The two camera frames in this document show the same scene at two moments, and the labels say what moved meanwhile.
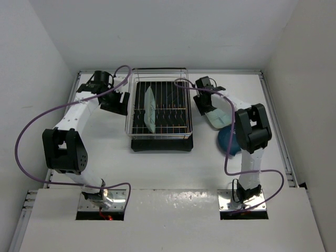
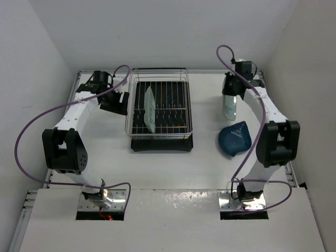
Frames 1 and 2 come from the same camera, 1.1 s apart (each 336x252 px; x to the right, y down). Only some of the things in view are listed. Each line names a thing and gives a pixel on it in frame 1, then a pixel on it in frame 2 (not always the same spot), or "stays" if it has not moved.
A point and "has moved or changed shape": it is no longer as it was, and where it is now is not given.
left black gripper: (119, 107) stays
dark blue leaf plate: (223, 139) stays
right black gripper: (202, 109) -> (226, 90)
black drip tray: (174, 130) stays
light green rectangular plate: (149, 115) stays
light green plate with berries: (219, 118) has moved or changed shape
